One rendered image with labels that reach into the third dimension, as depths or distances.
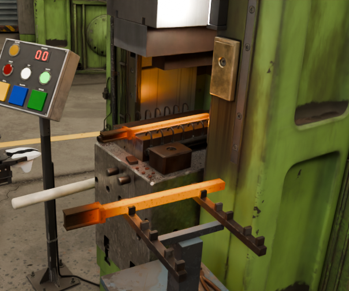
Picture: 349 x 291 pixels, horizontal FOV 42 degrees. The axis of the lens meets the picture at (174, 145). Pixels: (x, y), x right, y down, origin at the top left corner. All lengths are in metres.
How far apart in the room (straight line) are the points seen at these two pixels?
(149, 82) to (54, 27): 4.58
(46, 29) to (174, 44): 4.88
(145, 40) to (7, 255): 1.66
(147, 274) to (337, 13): 0.94
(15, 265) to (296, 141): 1.74
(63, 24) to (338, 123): 5.13
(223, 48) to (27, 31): 5.31
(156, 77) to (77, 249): 1.26
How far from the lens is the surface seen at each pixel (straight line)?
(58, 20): 6.31
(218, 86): 1.37
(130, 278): 1.35
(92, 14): 6.25
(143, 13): 1.44
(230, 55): 1.32
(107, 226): 1.78
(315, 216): 1.75
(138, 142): 1.55
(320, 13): 1.42
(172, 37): 1.49
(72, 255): 2.67
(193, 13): 1.46
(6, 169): 1.40
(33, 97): 1.90
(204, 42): 1.58
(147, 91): 1.81
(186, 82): 1.92
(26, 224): 2.97
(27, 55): 2.00
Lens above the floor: 1.57
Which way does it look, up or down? 23 degrees down
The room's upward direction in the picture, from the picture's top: 4 degrees clockwise
